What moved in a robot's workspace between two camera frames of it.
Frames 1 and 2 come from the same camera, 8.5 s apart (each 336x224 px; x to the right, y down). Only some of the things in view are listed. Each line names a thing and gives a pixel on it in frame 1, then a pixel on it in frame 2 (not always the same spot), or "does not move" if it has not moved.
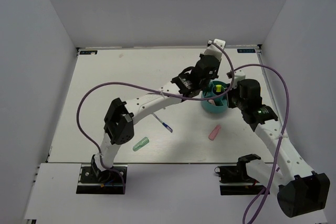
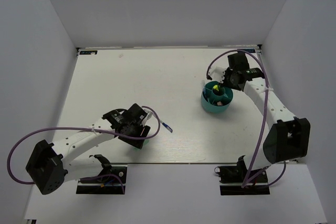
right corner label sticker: [245, 51] does not move
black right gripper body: [234, 99] → [228, 80]
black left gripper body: [214, 76] → [137, 129]
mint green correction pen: [143, 142] does not move
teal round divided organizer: [214, 88] does not move
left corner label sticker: [88, 52] does not move
